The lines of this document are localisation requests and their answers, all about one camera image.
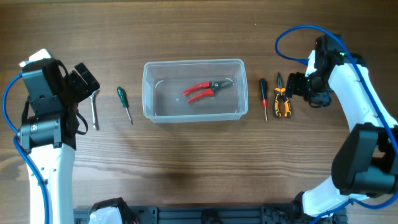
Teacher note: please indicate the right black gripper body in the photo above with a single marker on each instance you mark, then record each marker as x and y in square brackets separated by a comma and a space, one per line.
[317, 91]

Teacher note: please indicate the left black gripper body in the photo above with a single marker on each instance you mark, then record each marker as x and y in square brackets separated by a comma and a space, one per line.
[74, 93]

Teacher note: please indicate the orange black needle-nose pliers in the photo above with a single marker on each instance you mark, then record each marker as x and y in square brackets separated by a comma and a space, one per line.
[281, 105]

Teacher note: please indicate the silver socket wrench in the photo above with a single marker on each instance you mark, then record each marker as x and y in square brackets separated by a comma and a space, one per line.
[93, 108]

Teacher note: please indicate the black red screwdriver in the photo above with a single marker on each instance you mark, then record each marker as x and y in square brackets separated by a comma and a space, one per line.
[263, 89]

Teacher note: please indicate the green handled screwdriver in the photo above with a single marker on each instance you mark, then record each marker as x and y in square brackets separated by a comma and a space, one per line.
[123, 97]

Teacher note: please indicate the red handled snips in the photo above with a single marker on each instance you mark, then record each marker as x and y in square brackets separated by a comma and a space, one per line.
[209, 89]

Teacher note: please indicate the clear plastic container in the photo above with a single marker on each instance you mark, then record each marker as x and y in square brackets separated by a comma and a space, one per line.
[163, 84]

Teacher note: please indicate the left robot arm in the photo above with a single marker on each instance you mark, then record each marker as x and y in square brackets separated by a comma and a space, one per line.
[47, 136]

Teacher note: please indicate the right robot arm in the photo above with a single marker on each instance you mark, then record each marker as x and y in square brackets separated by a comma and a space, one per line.
[366, 164]

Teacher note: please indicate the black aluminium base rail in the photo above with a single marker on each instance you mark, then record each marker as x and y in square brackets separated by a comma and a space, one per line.
[116, 210]

